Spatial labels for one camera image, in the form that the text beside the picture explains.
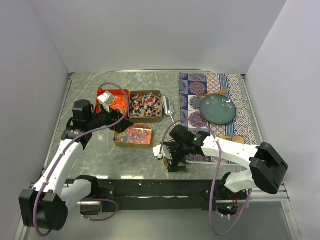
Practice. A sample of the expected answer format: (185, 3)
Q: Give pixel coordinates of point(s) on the orange tin of lollipops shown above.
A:
(119, 102)

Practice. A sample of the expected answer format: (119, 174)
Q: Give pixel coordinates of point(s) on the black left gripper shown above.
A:
(113, 115)

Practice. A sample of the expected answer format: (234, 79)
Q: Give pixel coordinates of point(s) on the gold jar lid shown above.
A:
(166, 163)

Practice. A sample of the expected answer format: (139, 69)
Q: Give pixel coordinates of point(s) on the gold tin of star candies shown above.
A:
(137, 136)

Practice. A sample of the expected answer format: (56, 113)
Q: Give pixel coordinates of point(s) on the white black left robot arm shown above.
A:
(74, 141)

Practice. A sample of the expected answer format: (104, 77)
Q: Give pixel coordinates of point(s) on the silver metal scoop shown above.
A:
(168, 107)

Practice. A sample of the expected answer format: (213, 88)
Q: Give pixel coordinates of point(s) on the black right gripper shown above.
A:
(173, 166)

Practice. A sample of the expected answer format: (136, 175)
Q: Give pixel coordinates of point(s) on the black aluminium mounting rail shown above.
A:
(130, 195)

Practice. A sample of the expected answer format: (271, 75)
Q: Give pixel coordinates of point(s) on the copper cup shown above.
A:
(238, 139)

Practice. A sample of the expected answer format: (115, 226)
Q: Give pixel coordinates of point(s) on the teal ceramic plate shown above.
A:
(217, 109)

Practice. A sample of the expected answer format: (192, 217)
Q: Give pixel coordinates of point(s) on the beige tin of small lollipops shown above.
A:
(145, 106)

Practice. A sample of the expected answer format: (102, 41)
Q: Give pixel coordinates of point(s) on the patterned blue placemat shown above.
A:
(193, 84)

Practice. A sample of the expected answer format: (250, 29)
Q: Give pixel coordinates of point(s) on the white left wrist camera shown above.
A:
(105, 100)

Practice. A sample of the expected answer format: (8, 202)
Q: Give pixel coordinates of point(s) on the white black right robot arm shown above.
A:
(265, 169)

